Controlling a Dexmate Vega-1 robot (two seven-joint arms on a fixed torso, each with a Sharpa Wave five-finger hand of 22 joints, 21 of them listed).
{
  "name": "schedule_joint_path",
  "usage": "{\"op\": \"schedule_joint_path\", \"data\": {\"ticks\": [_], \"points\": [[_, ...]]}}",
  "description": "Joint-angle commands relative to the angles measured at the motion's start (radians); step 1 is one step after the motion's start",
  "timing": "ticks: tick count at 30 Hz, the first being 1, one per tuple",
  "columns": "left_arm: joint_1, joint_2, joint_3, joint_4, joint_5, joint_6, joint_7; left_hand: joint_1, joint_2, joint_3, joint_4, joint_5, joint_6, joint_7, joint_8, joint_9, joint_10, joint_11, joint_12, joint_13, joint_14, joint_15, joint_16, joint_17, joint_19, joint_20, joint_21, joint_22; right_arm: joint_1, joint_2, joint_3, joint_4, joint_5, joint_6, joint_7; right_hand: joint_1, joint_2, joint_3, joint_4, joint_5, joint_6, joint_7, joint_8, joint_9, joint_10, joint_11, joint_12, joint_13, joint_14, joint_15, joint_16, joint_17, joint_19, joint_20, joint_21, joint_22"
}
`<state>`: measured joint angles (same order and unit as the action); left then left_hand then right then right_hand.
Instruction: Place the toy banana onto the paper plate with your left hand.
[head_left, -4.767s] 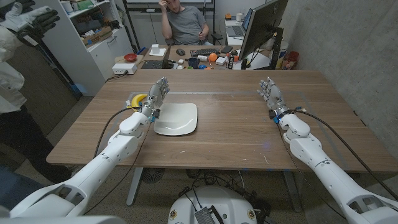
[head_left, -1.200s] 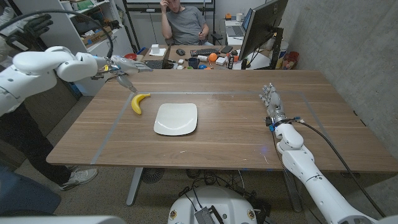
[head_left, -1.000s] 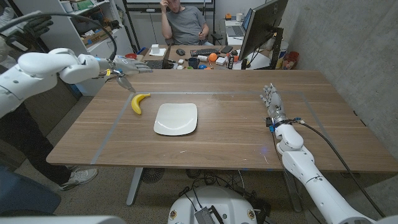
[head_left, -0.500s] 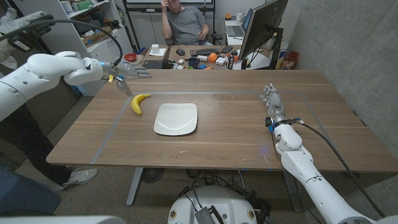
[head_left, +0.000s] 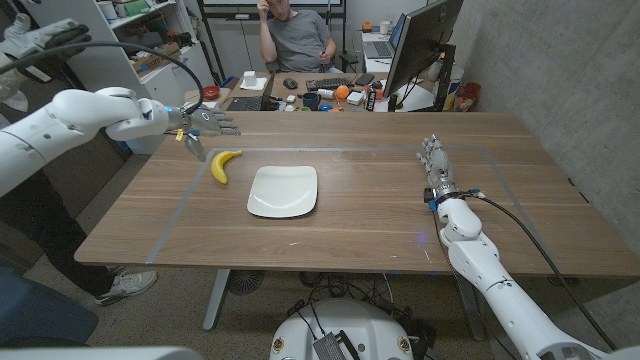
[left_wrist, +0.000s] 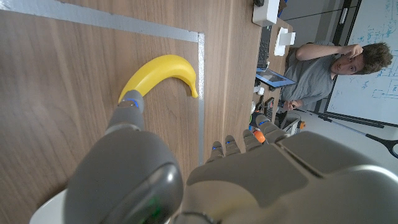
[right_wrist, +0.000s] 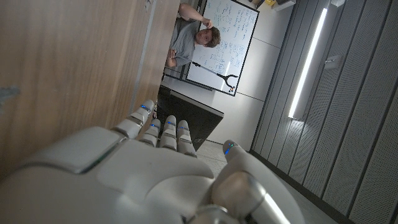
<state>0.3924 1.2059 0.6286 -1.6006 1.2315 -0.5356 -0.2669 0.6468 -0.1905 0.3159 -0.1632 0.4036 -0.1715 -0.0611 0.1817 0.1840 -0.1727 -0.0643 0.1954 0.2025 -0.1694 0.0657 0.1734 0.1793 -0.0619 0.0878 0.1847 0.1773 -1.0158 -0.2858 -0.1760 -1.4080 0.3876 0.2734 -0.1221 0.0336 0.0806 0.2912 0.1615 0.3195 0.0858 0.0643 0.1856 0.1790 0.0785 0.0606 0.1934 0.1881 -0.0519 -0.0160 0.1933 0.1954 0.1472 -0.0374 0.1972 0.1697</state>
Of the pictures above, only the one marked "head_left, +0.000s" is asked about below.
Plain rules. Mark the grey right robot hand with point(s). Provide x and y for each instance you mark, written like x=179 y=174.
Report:
x=441 y=167

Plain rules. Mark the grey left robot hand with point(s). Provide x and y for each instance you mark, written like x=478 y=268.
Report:
x=207 y=122

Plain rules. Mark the yellow toy banana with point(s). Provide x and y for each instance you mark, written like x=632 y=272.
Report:
x=217 y=167

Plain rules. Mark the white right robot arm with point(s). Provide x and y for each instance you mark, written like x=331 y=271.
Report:
x=480 y=260

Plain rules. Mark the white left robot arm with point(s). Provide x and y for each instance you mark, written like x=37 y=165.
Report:
x=75 y=115

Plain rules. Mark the white paper plate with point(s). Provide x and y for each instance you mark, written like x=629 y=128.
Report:
x=285 y=192

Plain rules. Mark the white rectangular device box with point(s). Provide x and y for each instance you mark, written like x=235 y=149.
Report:
x=212 y=104

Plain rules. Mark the red bowl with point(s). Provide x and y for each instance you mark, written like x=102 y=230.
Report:
x=212 y=93

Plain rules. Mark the black laptop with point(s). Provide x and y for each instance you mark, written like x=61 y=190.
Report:
x=245 y=103

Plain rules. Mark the small white block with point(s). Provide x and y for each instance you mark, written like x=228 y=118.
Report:
x=249 y=78

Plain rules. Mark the red bag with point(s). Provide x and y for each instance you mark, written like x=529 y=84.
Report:
x=467 y=96

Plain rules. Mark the cardboard box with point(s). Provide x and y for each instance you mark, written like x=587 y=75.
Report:
x=157 y=59

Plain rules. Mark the black computer mouse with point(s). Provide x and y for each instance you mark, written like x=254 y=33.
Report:
x=290 y=83

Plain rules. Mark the black monitor stand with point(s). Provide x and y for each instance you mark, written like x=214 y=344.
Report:
x=446 y=75

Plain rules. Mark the large wooden table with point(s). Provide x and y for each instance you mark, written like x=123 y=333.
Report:
x=375 y=235

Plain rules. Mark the black can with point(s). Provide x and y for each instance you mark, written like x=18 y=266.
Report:
x=370 y=101

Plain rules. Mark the white shelf cabinet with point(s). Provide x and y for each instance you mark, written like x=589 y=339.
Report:
x=115 y=75

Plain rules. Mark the wooden office desk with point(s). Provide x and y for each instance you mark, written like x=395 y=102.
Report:
x=300 y=75

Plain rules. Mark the dark blue mug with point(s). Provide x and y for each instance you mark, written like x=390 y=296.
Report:
x=311 y=101

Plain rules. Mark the small white box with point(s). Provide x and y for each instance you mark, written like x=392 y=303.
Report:
x=355 y=98

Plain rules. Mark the black smartphone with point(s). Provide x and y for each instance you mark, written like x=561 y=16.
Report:
x=364 y=79

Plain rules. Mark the white bottle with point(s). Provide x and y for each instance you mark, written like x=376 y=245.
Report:
x=325 y=93

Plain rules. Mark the white side table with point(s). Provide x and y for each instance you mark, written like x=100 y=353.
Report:
x=375 y=65

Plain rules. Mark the seated man grey t-shirt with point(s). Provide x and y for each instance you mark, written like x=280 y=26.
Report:
x=300 y=40

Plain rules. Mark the orange ball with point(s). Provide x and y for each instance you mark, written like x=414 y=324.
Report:
x=342 y=92

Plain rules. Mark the black computer monitor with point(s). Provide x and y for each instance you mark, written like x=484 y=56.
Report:
x=420 y=45

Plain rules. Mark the black keyboard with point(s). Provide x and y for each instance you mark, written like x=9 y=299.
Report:
x=327 y=83

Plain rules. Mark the silver laptop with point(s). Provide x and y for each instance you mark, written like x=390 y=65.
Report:
x=380 y=49

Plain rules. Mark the white cup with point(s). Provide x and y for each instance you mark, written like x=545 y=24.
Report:
x=384 y=27

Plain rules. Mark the small orange object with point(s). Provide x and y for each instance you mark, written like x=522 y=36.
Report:
x=367 y=26

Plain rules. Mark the round black floor fan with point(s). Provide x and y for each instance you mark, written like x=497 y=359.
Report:
x=245 y=281

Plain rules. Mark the black white teleoperation glove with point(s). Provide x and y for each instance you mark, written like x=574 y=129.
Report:
x=55 y=35

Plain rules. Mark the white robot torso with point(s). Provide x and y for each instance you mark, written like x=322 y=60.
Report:
x=360 y=325

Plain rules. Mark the white sneaker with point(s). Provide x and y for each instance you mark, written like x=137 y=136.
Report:
x=127 y=286

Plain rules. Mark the standing person white jacket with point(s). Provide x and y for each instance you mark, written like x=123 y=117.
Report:
x=50 y=230

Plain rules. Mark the blue padded seat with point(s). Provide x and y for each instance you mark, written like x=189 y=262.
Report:
x=40 y=315

